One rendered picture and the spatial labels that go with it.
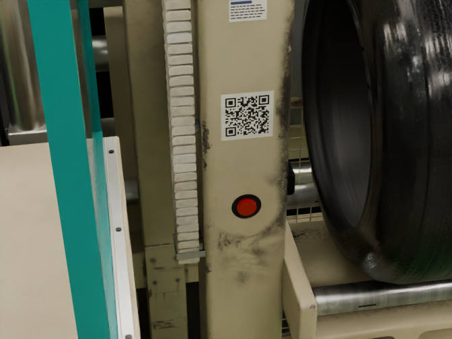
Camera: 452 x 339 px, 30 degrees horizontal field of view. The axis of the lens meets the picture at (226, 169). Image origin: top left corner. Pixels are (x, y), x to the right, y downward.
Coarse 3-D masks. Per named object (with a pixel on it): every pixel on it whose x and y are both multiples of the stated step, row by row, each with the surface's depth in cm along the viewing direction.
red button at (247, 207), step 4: (240, 200) 127; (244, 200) 127; (248, 200) 127; (252, 200) 127; (240, 204) 127; (244, 204) 127; (248, 204) 127; (252, 204) 127; (240, 208) 127; (244, 208) 127; (248, 208) 127; (252, 208) 128; (240, 212) 128; (244, 212) 128; (248, 212) 128; (252, 212) 128
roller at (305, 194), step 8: (296, 184) 157; (304, 184) 156; (312, 184) 156; (296, 192) 155; (304, 192) 155; (312, 192) 155; (288, 200) 155; (296, 200) 155; (304, 200) 155; (312, 200) 155; (288, 208) 156; (296, 208) 156
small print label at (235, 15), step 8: (240, 0) 109; (248, 0) 109; (256, 0) 109; (264, 0) 109; (232, 8) 109; (240, 8) 109; (248, 8) 110; (256, 8) 110; (264, 8) 110; (232, 16) 110; (240, 16) 110; (248, 16) 110; (256, 16) 110; (264, 16) 111
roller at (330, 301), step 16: (320, 288) 133; (336, 288) 133; (352, 288) 133; (368, 288) 133; (384, 288) 133; (400, 288) 133; (416, 288) 134; (432, 288) 134; (448, 288) 134; (320, 304) 132; (336, 304) 132; (352, 304) 132; (368, 304) 133; (384, 304) 133; (400, 304) 134
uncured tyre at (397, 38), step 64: (320, 0) 137; (384, 0) 109; (448, 0) 106; (320, 64) 154; (384, 64) 107; (448, 64) 104; (320, 128) 155; (384, 128) 108; (448, 128) 104; (320, 192) 144; (384, 192) 111; (448, 192) 107; (384, 256) 119; (448, 256) 116
